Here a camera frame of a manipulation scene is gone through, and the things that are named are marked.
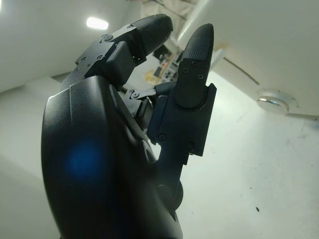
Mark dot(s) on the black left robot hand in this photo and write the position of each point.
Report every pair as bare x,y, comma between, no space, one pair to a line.
99,161

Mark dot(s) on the ceiling light panel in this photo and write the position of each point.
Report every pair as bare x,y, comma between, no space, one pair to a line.
97,23

